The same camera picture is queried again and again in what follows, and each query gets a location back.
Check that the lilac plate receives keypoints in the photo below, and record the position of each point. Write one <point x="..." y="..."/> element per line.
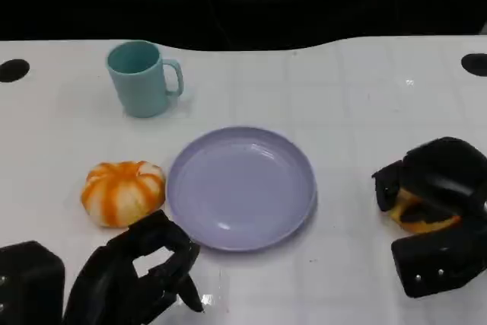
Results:
<point x="243" y="188"/>

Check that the orange toy bread roll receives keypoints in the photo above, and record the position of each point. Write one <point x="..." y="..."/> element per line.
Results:
<point x="418" y="227"/>

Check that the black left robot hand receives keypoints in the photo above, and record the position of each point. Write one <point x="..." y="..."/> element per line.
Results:
<point x="110" y="275"/>

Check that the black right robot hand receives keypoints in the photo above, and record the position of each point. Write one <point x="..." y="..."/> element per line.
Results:
<point x="445" y="165"/>

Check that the pale green mug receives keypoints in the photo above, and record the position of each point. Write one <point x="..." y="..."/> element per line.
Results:
<point x="137" y="89"/>

